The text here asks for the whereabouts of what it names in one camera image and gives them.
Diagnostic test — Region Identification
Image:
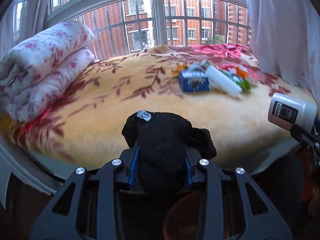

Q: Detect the white plastic bottle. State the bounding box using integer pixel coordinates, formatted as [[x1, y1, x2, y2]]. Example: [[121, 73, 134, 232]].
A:
[[267, 93, 317, 133]]

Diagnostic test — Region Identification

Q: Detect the black sock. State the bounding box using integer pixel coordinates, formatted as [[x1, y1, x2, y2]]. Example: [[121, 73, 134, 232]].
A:
[[121, 111, 217, 193]]

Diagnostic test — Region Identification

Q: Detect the orange plastic trash bucket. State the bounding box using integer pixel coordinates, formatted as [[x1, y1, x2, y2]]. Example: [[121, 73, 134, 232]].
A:
[[163, 191, 244, 239]]

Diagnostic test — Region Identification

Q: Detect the green orange snack wrapper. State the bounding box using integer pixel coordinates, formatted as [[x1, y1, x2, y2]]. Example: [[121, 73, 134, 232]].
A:
[[219, 67, 251, 92]]

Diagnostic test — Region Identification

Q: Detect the yellow floral plush blanket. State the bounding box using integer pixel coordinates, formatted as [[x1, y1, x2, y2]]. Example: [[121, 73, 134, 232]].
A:
[[1, 44, 314, 168]]

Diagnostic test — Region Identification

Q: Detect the white tube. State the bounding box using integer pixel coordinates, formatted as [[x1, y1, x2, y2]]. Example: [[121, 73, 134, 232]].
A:
[[201, 60, 242, 98]]

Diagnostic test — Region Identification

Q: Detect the white sheer right curtain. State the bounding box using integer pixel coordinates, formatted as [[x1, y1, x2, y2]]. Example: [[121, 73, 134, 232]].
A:
[[246, 0, 319, 101]]

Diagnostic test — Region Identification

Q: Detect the white sheer curtain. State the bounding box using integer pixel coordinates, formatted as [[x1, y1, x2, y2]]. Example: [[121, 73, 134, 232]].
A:
[[1, 0, 49, 56], [246, 0, 319, 101]]

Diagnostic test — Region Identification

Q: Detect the blue cardboard box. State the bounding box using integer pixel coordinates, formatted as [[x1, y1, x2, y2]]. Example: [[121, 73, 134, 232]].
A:
[[178, 68, 210, 93]]

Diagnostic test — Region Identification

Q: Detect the orange toy dinosaur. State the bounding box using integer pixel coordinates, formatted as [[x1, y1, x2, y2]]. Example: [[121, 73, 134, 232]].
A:
[[171, 62, 188, 78]]

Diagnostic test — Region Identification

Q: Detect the folded pink floral quilt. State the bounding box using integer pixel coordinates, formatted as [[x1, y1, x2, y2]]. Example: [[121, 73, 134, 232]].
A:
[[1, 21, 95, 122]]

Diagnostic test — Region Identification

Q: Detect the white sheer left curtain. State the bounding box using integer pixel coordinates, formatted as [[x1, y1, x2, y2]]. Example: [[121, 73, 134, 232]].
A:
[[1, 0, 49, 56]]

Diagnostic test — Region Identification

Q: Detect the window with metal grille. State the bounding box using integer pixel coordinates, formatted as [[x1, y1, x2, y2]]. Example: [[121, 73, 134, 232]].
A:
[[47, 0, 252, 61]]

